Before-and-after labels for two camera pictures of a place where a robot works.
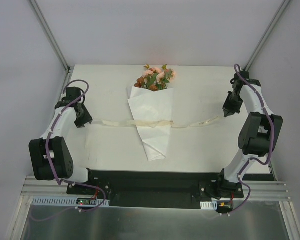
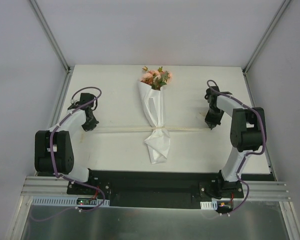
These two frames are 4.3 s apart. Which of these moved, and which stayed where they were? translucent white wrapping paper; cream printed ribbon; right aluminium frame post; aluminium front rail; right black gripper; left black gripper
Moved: right black gripper; translucent white wrapping paper; cream printed ribbon; left black gripper
Stayed: aluminium front rail; right aluminium frame post
